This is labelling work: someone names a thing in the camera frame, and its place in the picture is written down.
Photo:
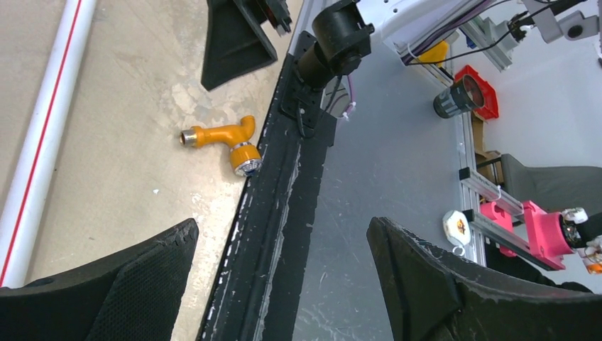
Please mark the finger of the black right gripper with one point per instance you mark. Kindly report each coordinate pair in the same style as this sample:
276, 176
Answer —
236, 45

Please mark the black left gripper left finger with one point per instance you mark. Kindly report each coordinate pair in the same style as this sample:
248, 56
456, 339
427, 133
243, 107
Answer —
132, 294

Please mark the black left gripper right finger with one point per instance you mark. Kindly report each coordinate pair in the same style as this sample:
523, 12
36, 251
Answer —
432, 294

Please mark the orange water faucet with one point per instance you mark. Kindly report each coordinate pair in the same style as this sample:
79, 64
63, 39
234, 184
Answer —
244, 156

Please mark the white PVC pipe frame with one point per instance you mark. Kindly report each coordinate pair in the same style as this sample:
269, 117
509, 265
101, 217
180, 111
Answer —
25, 202

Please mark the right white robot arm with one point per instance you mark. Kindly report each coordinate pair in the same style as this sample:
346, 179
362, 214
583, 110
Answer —
345, 31

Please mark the dark cylindrical can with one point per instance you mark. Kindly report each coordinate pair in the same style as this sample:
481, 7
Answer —
465, 95

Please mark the aluminium extrusion frame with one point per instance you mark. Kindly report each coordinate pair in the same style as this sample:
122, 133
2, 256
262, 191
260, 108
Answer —
518, 230

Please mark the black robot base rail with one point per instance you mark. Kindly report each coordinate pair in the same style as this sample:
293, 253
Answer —
256, 292

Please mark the pink 3D printed mount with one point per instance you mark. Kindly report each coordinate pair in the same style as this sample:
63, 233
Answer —
545, 245

